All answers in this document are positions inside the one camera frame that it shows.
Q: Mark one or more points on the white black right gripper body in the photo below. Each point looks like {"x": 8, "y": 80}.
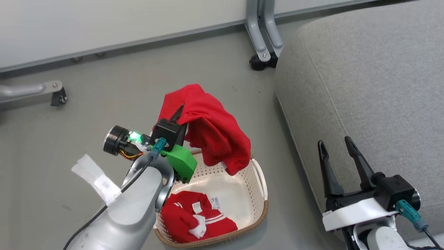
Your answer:
{"x": 353, "y": 211}

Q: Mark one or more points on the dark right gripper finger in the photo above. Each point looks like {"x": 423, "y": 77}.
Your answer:
{"x": 329, "y": 173}
{"x": 362, "y": 166}

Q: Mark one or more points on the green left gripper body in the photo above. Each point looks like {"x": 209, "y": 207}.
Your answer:
{"x": 182, "y": 161}

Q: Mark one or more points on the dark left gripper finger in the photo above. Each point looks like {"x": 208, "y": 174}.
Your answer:
{"x": 177, "y": 114}

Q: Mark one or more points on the plain red garment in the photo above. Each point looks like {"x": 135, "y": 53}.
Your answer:
{"x": 211, "y": 128}

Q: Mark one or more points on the red garment with white stripes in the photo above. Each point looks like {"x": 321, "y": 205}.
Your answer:
{"x": 180, "y": 218}

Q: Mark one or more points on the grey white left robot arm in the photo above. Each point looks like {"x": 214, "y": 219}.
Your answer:
{"x": 128, "y": 215}

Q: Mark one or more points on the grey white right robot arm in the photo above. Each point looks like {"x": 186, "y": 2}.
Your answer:
{"x": 385, "y": 241}

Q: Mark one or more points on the cream perforated laundry basket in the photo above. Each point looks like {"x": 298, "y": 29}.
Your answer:
{"x": 239, "y": 194}

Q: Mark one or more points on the grey fabric sofa seat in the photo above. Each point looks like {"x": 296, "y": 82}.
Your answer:
{"x": 374, "y": 86}

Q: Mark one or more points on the white paper tag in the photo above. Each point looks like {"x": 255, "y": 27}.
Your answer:
{"x": 93, "y": 173}

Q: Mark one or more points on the black caster wheel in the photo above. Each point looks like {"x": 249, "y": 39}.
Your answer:
{"x": 59, "y": 99}
{"x": 258, "y": 64}

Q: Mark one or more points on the grey metal partition stand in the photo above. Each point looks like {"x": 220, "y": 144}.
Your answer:
{"x": 258, "y": 27}

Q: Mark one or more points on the white partition panel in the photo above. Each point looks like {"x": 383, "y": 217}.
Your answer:
{"x": 104, "y": 21}

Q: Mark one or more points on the grey metal stand leg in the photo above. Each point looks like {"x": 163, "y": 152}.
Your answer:
{"x": 24, "y": 92}

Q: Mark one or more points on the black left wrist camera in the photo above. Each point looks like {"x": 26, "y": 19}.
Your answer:
{"x": 168, "y": 132}

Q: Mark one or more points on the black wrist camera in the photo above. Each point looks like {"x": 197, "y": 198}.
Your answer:
{"x": 168, "y": 132}
{"x": 395, "y": 189}

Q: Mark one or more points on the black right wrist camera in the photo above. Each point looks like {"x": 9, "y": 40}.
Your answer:
{"x": 395, "y": 189}

